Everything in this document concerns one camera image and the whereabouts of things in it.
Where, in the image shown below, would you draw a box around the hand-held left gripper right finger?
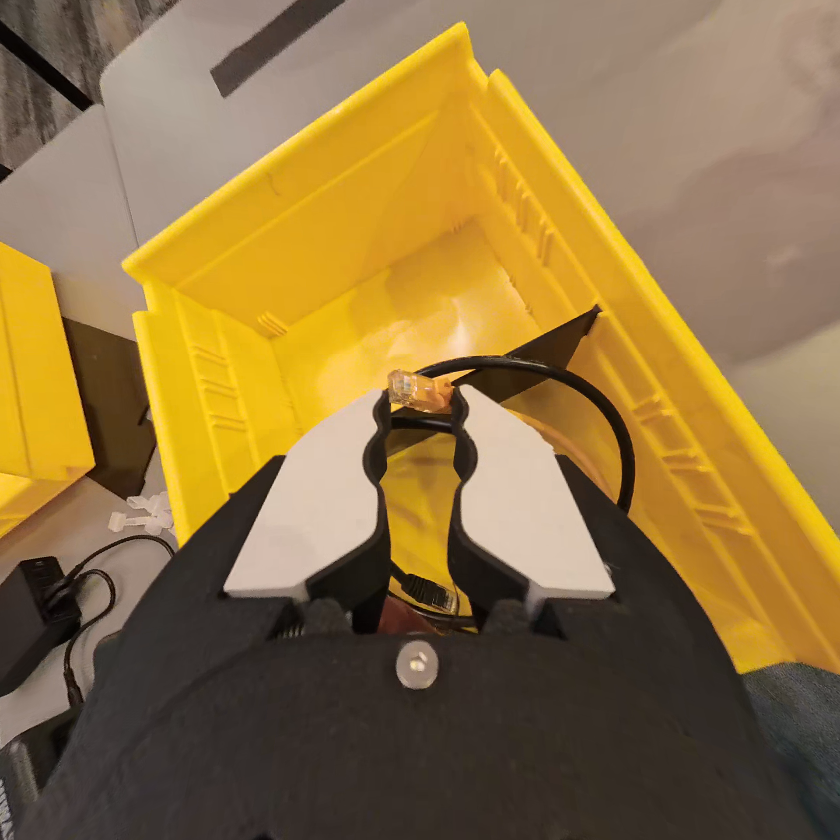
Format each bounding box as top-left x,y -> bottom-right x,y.
450,385 -> 618,618

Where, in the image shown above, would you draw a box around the large yellow plastic bin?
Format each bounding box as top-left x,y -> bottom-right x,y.
121,21 -> 840,677

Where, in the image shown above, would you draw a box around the small yellow plastic bin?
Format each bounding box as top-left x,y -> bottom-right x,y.
0,241 -> 96,539

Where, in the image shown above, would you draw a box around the orange ethernet cable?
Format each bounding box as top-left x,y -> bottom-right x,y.
386,367 -> 455,414

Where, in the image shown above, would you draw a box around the person's blue jeans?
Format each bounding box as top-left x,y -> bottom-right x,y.
743,661 -> 840,840

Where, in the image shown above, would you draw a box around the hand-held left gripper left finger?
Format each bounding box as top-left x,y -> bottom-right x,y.
223,387 -> 395,618

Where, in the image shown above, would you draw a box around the thin black power cable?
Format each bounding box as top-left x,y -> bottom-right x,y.
62,535 -> 178,706

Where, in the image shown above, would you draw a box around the black ethernet cable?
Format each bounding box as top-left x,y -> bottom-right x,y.
387,354 -> 637,621

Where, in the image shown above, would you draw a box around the black usb hub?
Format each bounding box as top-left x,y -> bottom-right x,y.
0,556 -> 83,697

